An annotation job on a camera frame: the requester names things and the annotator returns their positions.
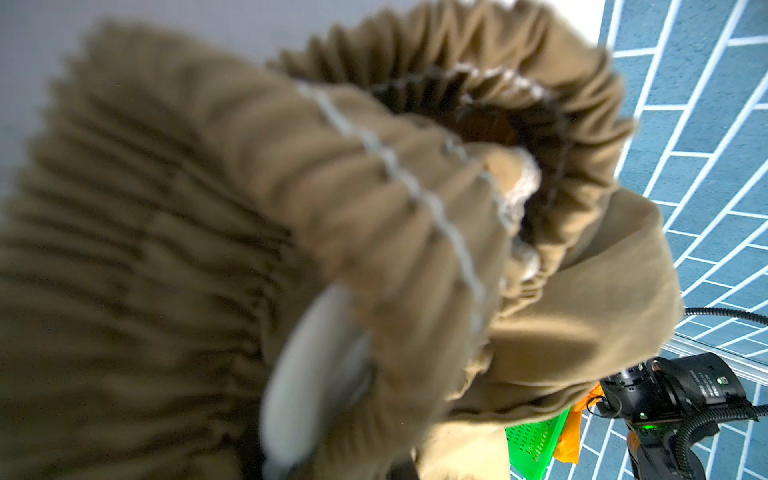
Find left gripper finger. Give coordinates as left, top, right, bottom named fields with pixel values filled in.
left=389, top=459, right=420, bottom=480

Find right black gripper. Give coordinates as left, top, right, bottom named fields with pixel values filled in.
left=599, top=362, right=678, bottom=425

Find green perforated plastic basket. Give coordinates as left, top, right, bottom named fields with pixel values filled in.
left=505, top=411, right=568, bottom=480

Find tan drawstring shorts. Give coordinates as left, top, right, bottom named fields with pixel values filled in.
left=1, top=1, right=683, bottom=479

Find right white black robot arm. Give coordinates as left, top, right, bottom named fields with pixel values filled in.
left=597, top=353, right=725, bottom=479

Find orange shorts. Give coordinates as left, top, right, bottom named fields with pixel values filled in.
left=553, top=383, right=604, bottom=465

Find right aluminium corner post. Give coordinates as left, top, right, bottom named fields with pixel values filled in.
left=659, top=332, right=768, bottom=385

